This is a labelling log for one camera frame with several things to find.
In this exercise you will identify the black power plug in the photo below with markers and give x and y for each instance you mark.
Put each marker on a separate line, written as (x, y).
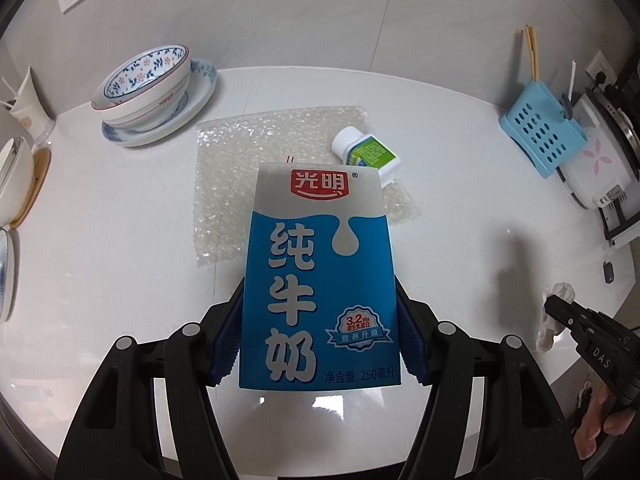
(602, 79)

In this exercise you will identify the white paper cup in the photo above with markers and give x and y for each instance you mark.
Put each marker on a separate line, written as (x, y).
(27, 110)

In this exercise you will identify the wooden chopstick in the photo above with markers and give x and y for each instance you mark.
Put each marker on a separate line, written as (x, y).
(535, 55)
(529, 49)

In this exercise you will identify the blue rimmed white plate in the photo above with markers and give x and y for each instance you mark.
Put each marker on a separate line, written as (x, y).
(6, 270)

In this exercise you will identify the red rimmed white bowl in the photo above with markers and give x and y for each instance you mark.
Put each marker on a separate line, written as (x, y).
(150, 112)

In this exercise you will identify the white bottle green label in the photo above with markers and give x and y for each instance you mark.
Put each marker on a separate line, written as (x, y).
(370, 155)

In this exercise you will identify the person's right hand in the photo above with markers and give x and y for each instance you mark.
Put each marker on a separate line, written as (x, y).
(595, 420)

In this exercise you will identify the black metal rack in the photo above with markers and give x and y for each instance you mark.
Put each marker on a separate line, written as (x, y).
(612, 232)

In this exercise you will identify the light blue utensil holder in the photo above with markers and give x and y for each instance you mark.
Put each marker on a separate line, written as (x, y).
(535, 130)

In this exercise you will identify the plain white bowl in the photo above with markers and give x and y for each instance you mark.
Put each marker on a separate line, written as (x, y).
(15, 180)

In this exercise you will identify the white rice cooker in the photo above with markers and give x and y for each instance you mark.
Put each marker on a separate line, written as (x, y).
(595, 160)

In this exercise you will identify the blue patterned plate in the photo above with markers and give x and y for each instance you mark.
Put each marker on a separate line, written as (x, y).
(200, 97)

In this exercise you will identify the white tissue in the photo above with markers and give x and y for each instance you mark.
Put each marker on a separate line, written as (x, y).
(550, 330)

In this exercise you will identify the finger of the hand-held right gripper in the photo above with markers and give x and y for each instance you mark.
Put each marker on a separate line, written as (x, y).
(562, 310)
(600, 357)

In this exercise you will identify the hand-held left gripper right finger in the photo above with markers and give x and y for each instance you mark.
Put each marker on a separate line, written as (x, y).
(412, 342)

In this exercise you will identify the blue white milk carton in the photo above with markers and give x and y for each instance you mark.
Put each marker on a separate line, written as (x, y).
(310, 270)

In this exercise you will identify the blue floral bowl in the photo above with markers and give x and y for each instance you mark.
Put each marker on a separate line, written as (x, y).
(140, 72)

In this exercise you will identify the clear bubble wrap sheet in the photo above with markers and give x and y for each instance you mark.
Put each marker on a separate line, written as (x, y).
(225, 170)

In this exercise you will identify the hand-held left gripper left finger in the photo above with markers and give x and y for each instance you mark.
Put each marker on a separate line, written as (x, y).
(227, 340)

